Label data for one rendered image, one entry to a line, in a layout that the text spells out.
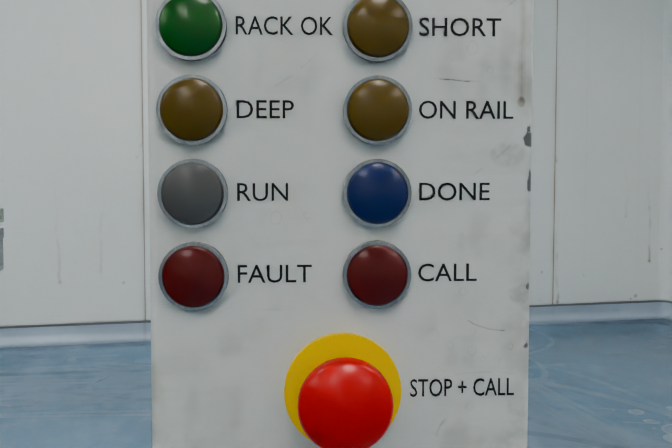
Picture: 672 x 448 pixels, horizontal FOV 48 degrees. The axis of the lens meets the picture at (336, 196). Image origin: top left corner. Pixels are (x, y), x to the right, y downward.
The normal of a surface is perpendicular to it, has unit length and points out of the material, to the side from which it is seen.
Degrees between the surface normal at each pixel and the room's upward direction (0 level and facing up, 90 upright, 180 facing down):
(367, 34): 92
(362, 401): 87
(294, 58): 90
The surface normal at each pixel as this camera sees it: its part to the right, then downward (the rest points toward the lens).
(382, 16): 0.07, 0.00
